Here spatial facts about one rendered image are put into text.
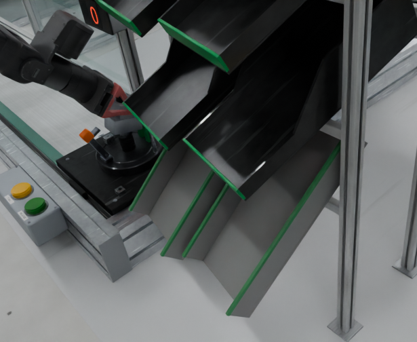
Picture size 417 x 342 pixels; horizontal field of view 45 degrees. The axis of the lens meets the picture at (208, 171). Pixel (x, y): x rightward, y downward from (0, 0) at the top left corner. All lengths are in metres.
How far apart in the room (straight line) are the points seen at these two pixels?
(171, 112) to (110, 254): 0.32
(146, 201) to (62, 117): 0.60
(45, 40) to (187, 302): 0.50
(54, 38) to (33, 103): 0.66
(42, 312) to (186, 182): 0.36
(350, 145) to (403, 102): 0.79
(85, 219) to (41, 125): 0.49
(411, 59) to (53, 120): 0.95
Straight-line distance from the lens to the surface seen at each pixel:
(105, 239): 0.91
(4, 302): 1.04
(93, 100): 0.94
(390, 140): 1.23
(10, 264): 1.11
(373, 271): 0.94
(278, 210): 0.70
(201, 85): 0.72
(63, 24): 0.88
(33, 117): 1.45
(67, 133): 1.32
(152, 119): 0.73
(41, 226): 1.02
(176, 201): 0.83
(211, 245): 0.78
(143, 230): 0.95
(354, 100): 0.56
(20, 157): 1.21
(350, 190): 0.63
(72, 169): 1.09
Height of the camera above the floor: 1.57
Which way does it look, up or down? 38 degrees down
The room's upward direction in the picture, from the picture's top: 10 degrees counter-clockwise
